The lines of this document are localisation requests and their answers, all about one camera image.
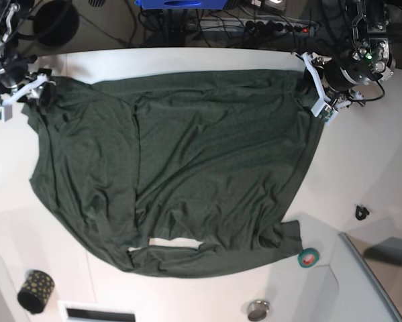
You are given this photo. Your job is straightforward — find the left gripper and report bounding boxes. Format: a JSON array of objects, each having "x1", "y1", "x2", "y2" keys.
[{"x1": 296, "y1": 60, "x2": 362, "y2": 104}]

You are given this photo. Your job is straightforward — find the dark green t-shirt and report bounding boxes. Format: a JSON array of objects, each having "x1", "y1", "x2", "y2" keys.
[{"x1": 22, "y1": 70, "x2": 323, "y2": 278}]

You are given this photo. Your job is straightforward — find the power strip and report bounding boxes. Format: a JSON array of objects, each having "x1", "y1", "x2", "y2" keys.
[{"x1": 189, "y1": 17, "x2": 320, "y2": 38}]

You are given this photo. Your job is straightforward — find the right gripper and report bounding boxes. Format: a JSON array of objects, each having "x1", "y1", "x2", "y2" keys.
[{"x1": 0, "y1": 60, "x2": 56, "y2": 107}]

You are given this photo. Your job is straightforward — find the black yellow-dotted cup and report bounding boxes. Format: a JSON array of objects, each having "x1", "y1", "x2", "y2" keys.
[{"x1": 17, "y1": 270, "x2": 55, "y2": 315}]

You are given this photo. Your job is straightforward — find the white slotted tray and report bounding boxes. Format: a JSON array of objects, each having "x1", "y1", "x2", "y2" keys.
[{"x1": 58, "y1": 301, "x2": 137, "y2": 322}]

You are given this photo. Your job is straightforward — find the small black clip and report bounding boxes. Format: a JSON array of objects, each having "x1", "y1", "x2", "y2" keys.
[{"x1": 354, "y1": 205, "x2": 371, "y2": 221}]

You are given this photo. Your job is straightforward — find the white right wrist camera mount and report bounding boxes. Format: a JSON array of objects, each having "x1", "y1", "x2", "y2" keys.
[{"x1": 0, "y1": 68, "x2": 56, "y2": 122}]

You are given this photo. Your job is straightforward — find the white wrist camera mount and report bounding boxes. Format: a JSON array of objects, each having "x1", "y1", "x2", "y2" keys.
[
  {"x1": 0, "y1": 68, "x2": 56, "y2": 122},
  {"x1": 296, "y1": 52, "x2": 365, "y2": 125}
]

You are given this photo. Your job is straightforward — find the green tape roll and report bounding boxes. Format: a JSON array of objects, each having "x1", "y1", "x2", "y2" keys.
[{"x1": 297, "y1": 248, "x2": 320, "y2": 268}]

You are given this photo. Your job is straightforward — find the black round stand base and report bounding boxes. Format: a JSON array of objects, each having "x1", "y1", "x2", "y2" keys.
[{"x1": 33, "y1": 1, "x2": 80, "y2": 49}]

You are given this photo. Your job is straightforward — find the small metal tin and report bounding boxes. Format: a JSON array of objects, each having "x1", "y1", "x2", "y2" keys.
[{"x1": 247, "y1": 299, "x2": 270, "y2": 321}]

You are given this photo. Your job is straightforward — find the blue box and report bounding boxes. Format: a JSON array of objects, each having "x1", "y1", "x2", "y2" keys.
[{"x1": 135, "y1": 0, "x2": 227, "y2": 9}]

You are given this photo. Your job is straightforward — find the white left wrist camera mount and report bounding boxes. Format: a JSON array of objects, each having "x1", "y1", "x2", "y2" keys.
[{"x1": 296, "y1": 52, "x2": 365, "y2": 125}]

